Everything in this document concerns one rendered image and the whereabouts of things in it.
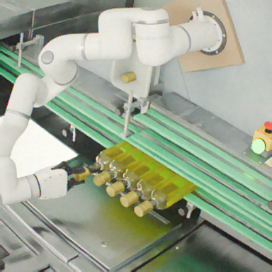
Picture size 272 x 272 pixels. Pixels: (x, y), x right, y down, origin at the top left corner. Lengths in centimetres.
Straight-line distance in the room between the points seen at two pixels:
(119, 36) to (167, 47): 13
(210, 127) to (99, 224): 47
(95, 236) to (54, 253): 16
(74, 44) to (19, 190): 46
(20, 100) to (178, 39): 49
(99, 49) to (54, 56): 13
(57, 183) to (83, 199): 19
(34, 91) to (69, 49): 16
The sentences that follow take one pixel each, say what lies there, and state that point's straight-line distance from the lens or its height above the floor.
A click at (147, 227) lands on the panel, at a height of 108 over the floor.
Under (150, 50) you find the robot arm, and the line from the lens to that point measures 138.
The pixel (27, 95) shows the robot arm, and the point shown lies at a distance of 149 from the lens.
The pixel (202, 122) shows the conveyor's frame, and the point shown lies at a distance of 166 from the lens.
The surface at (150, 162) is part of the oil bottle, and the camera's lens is 165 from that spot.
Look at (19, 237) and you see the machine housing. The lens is 161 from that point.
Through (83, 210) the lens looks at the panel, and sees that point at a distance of 167.
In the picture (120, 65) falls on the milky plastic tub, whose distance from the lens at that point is 187.
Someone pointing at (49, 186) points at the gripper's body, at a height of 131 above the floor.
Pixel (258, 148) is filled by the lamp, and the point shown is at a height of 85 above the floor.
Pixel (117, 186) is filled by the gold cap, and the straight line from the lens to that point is 156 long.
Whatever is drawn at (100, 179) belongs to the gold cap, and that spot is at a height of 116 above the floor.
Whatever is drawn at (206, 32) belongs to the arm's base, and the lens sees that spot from 155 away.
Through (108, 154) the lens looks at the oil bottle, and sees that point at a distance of 166.
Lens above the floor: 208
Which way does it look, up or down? 42 degrees down
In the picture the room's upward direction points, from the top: 116 degrees counter-clockwise
